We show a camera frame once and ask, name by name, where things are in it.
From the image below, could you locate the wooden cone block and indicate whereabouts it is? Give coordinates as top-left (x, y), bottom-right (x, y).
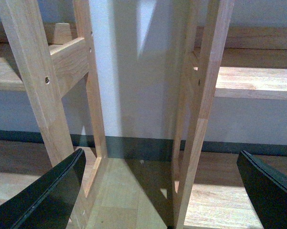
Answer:
top-left (53, 23), bottom-right (72, 44)

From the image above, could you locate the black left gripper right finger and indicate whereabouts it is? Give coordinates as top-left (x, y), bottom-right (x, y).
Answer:
top-left (237, 151), bottom-right (287, 229)

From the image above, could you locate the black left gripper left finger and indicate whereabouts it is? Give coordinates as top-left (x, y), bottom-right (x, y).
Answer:
top-left (0, 148), bottom-right (86, 229)

